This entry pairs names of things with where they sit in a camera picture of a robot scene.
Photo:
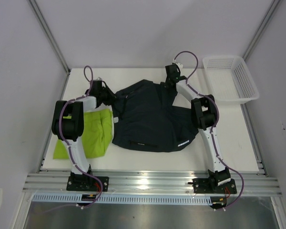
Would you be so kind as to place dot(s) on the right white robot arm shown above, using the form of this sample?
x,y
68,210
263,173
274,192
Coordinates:
x,y
204,116

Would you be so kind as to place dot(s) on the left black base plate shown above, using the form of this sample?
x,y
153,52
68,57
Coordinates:
x,y
82,183

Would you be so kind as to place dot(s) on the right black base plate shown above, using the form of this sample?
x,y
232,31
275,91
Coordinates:
x,y
206,186

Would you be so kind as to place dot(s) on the aluminium frame post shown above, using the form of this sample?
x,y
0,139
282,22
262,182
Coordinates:
x,y
49,36
270,13

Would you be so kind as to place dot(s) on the aluminium mounting rail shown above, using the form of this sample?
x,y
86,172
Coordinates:
x,y
151,182

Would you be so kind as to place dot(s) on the dark green shorts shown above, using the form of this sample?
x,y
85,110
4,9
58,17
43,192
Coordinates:
x,y
145,119

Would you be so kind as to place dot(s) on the white plastic basket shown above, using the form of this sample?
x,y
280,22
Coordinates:
x,y
229,80

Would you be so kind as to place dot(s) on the perforated cable tray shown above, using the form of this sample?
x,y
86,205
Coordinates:
x,y
123,199

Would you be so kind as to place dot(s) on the lime green shorts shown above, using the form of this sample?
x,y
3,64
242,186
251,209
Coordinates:
x,y
97,133

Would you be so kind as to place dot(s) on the right aluminium frame post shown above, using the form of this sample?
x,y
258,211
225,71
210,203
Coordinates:
x,y
270,13

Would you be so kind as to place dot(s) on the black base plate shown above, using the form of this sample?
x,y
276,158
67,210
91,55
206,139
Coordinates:
x,y
206,186
82,183

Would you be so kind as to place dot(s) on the left aluminium frame post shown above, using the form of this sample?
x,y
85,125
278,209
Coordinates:
x,y
49,36

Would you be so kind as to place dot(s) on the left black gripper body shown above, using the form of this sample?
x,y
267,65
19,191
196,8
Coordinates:
x,y
104,98

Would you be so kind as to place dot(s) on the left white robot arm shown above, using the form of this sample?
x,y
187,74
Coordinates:
x,y
68,123

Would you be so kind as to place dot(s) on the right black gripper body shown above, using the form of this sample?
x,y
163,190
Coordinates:
x,y
167,83

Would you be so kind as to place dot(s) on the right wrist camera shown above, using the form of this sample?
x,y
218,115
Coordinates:
x,y
180,65

